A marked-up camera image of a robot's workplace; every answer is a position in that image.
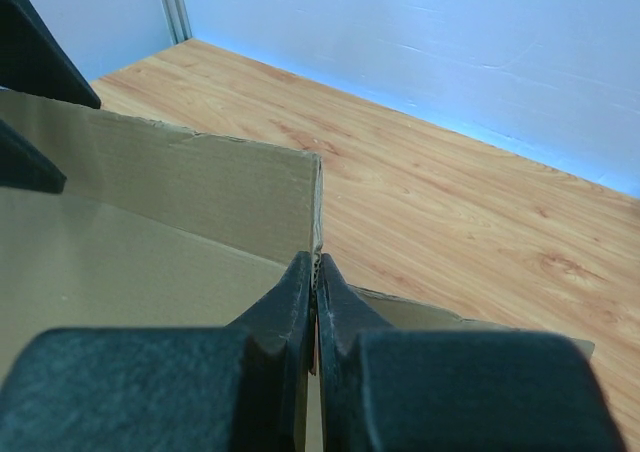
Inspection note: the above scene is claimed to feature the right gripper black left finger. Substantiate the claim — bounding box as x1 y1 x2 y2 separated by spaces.
1 252 314 451

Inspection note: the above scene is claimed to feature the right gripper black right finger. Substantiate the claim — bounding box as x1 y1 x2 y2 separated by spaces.
316 255 625 451

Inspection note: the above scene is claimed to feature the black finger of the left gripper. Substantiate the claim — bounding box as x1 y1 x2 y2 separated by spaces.
1 0 101 109
0 121 67 193

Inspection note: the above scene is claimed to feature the aluminium corner post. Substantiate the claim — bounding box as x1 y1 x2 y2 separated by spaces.
161 0 193 44

